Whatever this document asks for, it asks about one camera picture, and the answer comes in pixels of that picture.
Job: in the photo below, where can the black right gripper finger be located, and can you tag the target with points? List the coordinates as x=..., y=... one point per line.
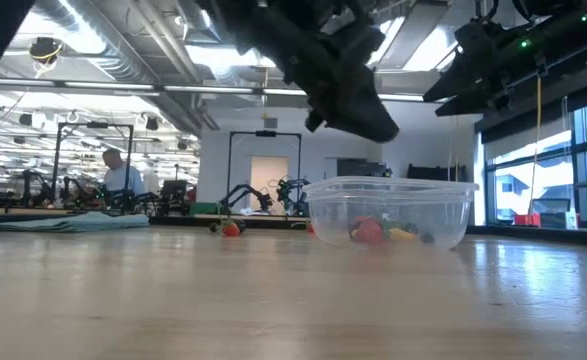
x=478, y=102
x=463, y=82

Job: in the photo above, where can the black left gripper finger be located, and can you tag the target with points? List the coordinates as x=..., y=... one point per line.
x=363, y=115
x=314, y=121

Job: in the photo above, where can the red toy strawberry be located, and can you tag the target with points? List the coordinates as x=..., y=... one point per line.
x=369, y=232
x=231, y=229
x=310, y=227

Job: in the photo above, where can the yellow toy pepper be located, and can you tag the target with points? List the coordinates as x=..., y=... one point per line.
x=400, y=235

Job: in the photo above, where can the small dark toy blackberry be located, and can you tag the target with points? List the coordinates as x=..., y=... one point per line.
x=241, y=226

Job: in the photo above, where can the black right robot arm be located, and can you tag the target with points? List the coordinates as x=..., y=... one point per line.
x=563, y=35

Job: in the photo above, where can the black background robot arm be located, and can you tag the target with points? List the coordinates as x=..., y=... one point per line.
x=290, y=195
x=243, y=192

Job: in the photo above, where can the clear plastic tupperware container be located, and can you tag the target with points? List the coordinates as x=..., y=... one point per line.
x=333, y=210

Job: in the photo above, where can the red plastic basket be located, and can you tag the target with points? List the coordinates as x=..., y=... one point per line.
x=528, y=220

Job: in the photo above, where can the green box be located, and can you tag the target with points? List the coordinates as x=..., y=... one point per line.
x=205, y=209

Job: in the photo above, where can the teal box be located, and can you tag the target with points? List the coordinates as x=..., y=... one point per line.
x=558, y=220

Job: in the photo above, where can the person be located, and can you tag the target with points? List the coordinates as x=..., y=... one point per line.
x=123, y=180

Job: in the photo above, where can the teal folded cloth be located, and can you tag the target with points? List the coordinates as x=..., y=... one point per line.
x=73, y=222

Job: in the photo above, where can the black robot station frame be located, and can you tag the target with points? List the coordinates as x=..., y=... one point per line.
x=229, y=165
x=55, y=160

